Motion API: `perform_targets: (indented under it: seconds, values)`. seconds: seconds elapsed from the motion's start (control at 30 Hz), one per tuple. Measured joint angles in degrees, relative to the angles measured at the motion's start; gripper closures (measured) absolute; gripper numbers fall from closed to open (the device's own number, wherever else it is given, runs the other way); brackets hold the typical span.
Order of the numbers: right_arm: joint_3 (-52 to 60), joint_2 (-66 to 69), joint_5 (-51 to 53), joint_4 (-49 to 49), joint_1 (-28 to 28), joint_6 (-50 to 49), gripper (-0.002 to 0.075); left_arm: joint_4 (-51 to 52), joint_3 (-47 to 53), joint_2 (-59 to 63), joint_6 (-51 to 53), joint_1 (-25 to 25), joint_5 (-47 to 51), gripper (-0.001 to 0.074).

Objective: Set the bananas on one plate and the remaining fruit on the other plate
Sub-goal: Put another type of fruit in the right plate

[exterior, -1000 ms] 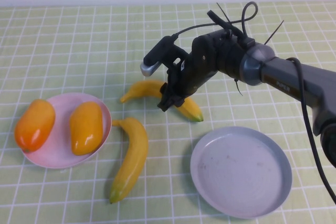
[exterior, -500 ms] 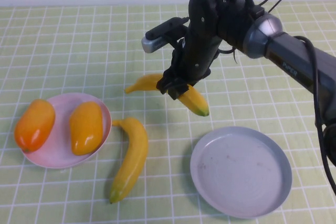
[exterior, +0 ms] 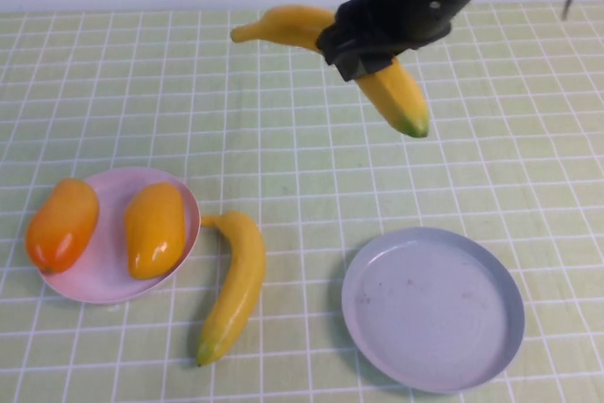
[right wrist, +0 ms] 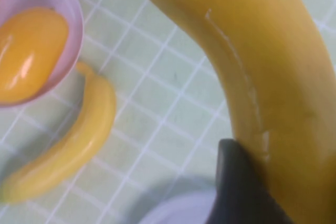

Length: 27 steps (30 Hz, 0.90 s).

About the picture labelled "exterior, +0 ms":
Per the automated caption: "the strongly curved yellow banana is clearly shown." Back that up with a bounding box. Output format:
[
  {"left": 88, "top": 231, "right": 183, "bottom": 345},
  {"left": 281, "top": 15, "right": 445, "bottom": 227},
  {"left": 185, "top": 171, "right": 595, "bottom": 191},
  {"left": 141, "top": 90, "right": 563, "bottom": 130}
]
[{"left": 230, "top": 5, "right": 430, "bottom": 140}]

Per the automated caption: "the pink round plate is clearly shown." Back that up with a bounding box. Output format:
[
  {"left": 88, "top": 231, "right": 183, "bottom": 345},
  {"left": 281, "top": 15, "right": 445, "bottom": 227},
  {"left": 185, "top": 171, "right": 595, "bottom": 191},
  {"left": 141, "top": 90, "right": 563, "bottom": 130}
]
[{"left": 40, "top": 166, "right": 203, "bottom": 304}]

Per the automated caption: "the long yellow banana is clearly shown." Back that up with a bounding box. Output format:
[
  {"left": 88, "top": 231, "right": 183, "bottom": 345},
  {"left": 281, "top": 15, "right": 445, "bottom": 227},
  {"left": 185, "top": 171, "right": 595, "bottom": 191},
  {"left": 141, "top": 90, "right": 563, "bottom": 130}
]
[{"left": 196, "top": 210, "right": 268, "bottom": 367}]

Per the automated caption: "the green checkered tablecloth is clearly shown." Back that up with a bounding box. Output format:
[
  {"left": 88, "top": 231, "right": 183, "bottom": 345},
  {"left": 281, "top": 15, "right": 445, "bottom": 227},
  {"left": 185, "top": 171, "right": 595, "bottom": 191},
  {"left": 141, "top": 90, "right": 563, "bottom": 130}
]
[{"left": 0, "top": 2, "right": 604, "bottom": 403}]

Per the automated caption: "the grey-blue round plate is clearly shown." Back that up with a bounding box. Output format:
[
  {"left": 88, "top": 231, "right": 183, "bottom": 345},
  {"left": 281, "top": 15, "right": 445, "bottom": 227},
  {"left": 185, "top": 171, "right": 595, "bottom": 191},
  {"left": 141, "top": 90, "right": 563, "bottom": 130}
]
[{"left": 341, "top": 227, "right": 527, "bottom": 395}]

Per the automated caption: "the orange mango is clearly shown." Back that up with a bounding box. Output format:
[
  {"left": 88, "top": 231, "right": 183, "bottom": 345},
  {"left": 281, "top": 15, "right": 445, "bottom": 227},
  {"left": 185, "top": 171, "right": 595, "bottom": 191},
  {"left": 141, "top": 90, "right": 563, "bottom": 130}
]
[{"left": 25, "top": 177, "right": 101, "bottom": 276}]

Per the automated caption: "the yellow mango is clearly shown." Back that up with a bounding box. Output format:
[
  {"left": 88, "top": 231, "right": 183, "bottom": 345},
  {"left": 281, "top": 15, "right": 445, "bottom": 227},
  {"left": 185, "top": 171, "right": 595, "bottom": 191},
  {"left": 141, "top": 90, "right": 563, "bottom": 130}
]
[{"left": 124, "top": 182, "right": 186, "bottom": 281}]

